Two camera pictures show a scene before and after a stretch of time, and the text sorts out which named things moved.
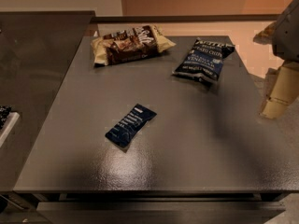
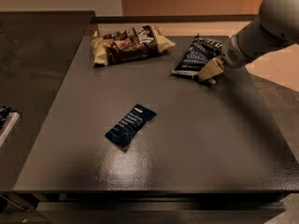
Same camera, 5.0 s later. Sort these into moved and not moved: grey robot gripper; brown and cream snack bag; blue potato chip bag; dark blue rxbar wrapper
Moved: grey robot gripper
Not moved: blue potato chip bag; dark blue rxbar wrapper; brown and cream snack bag
